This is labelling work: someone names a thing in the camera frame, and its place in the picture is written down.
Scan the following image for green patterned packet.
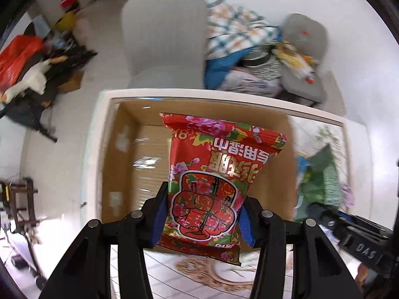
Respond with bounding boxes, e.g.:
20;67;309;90
295;145;345;222

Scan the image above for yellow snack packets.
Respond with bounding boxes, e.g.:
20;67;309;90
274;42;316;84

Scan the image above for grey cushioned chair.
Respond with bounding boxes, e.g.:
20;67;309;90
277;14;329;106

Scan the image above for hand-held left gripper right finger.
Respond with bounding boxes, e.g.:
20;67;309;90
238;197;364;299

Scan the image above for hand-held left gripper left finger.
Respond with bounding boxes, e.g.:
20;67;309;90
38;181;169;299

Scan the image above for light grey armchair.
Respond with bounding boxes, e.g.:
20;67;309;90
121;0;208;89

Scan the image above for plaid blanket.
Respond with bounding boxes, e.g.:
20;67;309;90
202;0;281;60

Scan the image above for red floral wet wipes pack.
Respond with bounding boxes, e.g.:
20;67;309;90
157;112;288;266

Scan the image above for white goose plush toy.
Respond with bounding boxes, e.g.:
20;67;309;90
0;60;52;103

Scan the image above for blue cloth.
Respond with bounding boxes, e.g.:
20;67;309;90
204;47;259;89

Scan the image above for red plastic bag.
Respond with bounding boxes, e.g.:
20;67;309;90
0;35;47;91

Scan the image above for brown cardboard box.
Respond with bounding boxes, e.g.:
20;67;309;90
100;99;297;251

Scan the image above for pile of dark clothes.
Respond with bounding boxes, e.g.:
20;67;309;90
3;45;98;142

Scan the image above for yellow bag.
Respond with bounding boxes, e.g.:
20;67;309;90
55;12;78;32

